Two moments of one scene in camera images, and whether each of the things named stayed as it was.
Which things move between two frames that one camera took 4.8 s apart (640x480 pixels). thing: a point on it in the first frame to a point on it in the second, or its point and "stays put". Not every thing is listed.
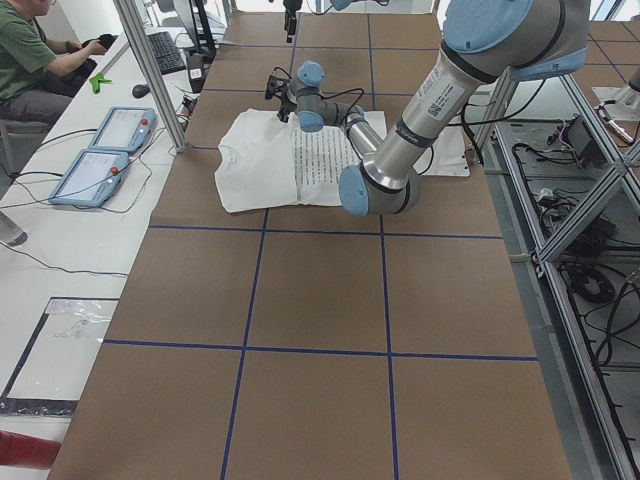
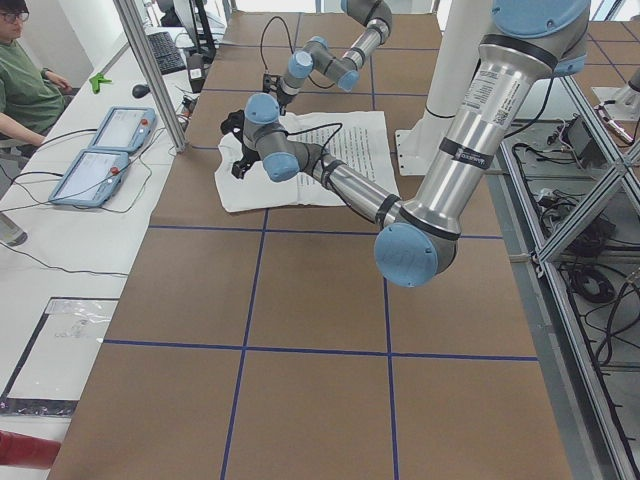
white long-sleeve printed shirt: [266, 163] stays put
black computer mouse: [140, 90] stays put
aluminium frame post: [132, 20] stays put
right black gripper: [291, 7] to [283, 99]
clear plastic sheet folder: [58, 356] stays put
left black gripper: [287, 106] to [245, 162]
